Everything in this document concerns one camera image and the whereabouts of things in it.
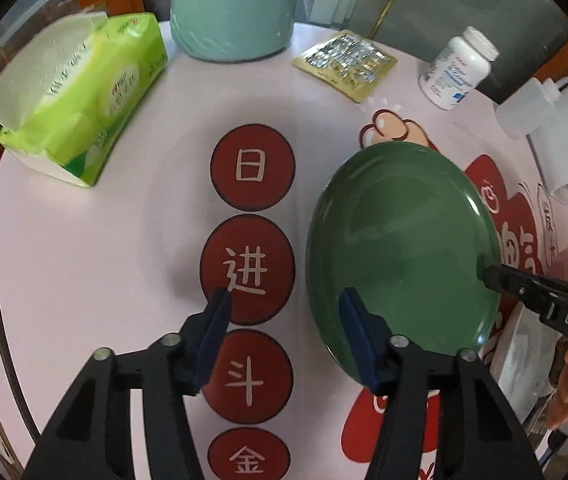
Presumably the green plate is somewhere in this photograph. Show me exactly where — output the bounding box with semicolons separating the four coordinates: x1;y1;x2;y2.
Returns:
306;141;502;391

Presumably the person's right hand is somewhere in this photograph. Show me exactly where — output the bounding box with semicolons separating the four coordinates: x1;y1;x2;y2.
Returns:
549;342;568;430

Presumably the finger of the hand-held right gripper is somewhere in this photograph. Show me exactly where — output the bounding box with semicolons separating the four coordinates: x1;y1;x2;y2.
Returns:
481;262;568;318

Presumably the mint green cup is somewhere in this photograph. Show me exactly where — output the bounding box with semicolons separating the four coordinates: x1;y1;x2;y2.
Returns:
170;0;302;63

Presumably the white storage box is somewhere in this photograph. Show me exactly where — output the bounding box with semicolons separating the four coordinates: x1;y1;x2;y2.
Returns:
526;67;568;208

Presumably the green tissue pack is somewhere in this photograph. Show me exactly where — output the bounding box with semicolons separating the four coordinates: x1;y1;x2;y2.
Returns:
0;10;169;188

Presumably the white pill bottle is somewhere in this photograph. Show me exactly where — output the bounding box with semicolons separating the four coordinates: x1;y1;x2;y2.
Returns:
419;26;500;111

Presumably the gold blister pack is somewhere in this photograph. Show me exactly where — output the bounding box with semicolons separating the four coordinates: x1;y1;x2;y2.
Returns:
292;30;397;104

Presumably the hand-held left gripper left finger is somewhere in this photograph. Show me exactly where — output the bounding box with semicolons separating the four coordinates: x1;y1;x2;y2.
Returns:
22;287;233;480

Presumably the clear squeeze bottle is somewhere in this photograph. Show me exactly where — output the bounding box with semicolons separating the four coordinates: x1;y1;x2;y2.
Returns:
495;76;568;139

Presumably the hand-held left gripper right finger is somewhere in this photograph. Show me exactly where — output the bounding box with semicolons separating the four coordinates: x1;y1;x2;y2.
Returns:
339;287;545;480

